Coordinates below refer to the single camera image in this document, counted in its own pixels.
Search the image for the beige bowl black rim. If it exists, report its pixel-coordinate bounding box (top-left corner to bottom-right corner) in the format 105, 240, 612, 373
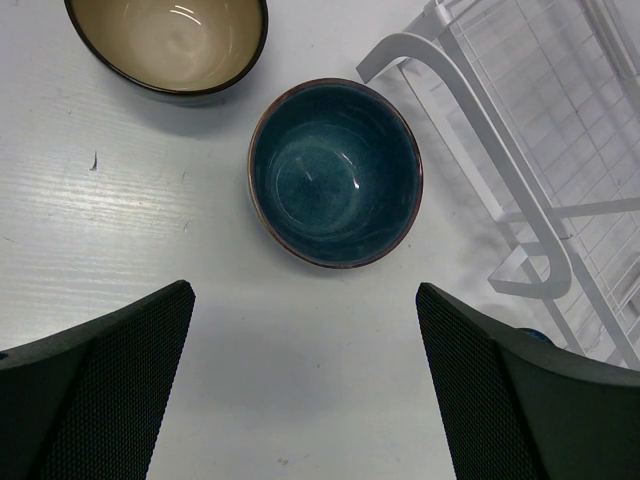
64, 0, 269, 103

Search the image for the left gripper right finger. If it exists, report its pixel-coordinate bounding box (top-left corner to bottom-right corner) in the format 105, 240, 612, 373
416, 283, 639, 479

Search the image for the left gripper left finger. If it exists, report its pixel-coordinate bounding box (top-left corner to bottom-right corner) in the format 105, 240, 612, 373
1, 280, 195, 479

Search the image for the white wire dish rack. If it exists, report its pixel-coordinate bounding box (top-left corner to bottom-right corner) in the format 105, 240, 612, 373
357, 1, 639, 369

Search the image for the blue floral white bowl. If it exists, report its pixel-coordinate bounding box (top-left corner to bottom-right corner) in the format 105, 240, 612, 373
520, 328, 553, 345

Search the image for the dark blue ceramic bowl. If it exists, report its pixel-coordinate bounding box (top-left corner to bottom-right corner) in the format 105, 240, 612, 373
247, 78, 423, 269

